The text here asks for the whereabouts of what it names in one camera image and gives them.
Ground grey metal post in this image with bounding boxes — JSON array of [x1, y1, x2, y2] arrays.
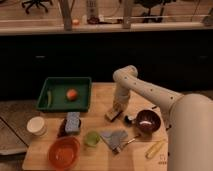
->
[[58, 0, 72, 31], [122, 0, 134, 29]]

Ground black office chair right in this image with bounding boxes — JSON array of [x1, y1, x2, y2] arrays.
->
[[133, 0, 178, 24]]

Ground grey metal post left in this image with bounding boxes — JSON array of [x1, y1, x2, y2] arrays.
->
[[58, 0, 72, 31]]

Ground green plastic tray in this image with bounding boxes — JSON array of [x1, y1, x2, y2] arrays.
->
[[37, 77, 92, 112]]

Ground small orange object on ledge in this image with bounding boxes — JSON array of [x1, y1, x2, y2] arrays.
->
[[72, 19, 80, 25]]

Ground orange plastic bowl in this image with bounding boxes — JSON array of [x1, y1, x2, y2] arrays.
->
[[47, 137, 80, 171]]

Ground black office chair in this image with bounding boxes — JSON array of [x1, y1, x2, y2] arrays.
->
[[21, 0, 53, 14], [133, 0, 178, 24]]

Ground green pepper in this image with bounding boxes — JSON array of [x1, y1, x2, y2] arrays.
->
[[47, 91, 52, 107]]

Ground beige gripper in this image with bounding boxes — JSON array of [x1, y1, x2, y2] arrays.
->
[[105, 103, 127, 122]]

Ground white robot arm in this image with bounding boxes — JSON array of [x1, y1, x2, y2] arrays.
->
[[106, 65, 213, 171]]

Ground dark purple bowl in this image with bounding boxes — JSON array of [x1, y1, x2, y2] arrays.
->
[[135, 110, 161, 134]]

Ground metal spoon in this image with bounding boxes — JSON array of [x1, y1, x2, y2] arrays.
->
[[112, 134, 141, 155]]

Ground grey metal post right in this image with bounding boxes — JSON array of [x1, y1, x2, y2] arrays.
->
[[122, 0, 134, 29]]

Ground yellow corn cob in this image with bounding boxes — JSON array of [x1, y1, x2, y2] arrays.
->
[[145, 140, 165, 159]]

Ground grey folded cloth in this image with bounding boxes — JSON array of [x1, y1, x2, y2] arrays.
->
[[99, 130, 128, 150]]

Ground orange fruit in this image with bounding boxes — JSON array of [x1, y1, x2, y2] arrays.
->
[[66, 89, 78, 101]]

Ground white paper cup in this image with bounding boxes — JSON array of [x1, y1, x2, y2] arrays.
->
[[27, 116, 47, 136]]

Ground small green cup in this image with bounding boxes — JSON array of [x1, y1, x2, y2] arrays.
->
[[84, 131, 100, 147]]

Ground blue sponge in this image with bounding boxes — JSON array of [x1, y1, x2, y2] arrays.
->
[[65, 112, 80, 133]]

